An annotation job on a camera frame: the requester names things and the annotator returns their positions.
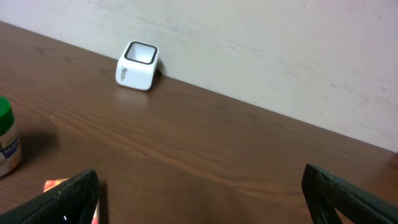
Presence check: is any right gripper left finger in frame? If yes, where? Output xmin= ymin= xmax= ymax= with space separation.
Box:
xmin=1 ymin=169 xmax=100 ymax=224

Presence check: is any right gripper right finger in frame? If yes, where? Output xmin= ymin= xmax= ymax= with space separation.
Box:
xmin=301 ymin=164 xmax=397 ymax=223

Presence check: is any small orange snack box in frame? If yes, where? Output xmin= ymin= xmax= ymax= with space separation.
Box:
xmin=43 ymin=178 xmax=100 ymax=224

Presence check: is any green lid jar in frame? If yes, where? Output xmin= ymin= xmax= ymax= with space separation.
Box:
xmin=1 ymin=97 xmax=22 ymax=177

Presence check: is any white barcode scanner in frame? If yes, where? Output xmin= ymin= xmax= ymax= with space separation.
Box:
xmin=115 ymin=41 xmax=159 ymax=91

